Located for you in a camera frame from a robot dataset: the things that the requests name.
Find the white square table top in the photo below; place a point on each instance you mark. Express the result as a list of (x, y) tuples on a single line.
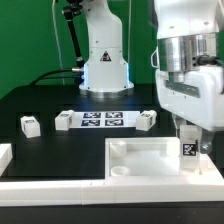
[(149, 156)]

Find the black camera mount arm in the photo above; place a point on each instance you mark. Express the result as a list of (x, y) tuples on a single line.
[(73, 9)]

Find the white fiducial marker sheet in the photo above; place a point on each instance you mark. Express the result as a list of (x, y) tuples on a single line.
[(105, 119)]

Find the white U-shaped obstacle fence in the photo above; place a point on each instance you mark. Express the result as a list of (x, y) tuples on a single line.
[(111, 189)]

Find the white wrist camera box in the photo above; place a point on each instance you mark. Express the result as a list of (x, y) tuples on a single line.
[(154, 59)]

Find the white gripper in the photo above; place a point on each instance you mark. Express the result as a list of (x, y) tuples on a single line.
[(199, 99)]

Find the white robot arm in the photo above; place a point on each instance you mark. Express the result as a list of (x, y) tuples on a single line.
[(185, 34)]

